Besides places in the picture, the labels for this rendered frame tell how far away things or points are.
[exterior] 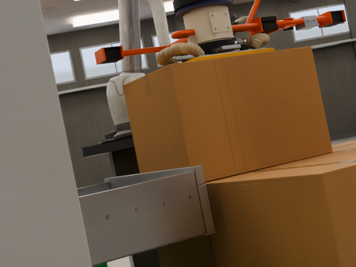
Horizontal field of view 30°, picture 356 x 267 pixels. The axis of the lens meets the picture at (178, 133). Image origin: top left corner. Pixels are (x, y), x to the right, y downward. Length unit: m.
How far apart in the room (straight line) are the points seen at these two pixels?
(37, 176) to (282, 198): 0.95
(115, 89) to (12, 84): 1.97
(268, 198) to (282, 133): 0.53
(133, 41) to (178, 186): 1.36
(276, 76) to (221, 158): 0.38
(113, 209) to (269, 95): 0.78
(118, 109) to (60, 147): 1.95
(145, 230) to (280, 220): 0.38
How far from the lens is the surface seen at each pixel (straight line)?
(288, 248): 1.86
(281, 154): 2.36
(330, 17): 2.81
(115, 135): 2.95
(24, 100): 1.02
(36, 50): 1.04
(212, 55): 2.31
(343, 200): 1.73
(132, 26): 3.20
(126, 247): 1.89
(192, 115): 2.18
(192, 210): 1.98
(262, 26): 2.59
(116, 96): 2.96
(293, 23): 2.70
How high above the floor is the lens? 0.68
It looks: 1 degrees up
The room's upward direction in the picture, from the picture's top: 11 degrees counter-clockwise
